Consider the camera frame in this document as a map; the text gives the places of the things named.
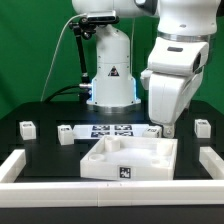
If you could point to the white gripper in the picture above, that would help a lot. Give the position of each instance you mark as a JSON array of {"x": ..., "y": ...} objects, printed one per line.
[{"x": 173, "y": 75}]

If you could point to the white square table top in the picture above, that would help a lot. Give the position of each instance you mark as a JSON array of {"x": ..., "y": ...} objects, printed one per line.
[{"x": 123, "y": 158}]

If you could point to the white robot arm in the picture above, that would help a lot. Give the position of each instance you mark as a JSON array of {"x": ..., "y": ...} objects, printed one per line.
[{"x": 179, "y": 21}]

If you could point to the white sheet with tags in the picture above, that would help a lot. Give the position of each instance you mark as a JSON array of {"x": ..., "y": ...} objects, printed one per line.
[{"x": 97, "y": 131}]

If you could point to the white U-shaped obstacle fence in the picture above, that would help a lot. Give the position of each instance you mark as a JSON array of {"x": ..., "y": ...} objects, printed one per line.
[{"x": 101, "y": 194}]

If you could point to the grey camera on mount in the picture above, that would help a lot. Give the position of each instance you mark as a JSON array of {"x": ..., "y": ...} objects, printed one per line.
[{"x": 102, "y": 16}]

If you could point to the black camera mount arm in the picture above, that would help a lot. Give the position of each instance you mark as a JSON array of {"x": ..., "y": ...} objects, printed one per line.
[{"x": 83, "y": 30}]

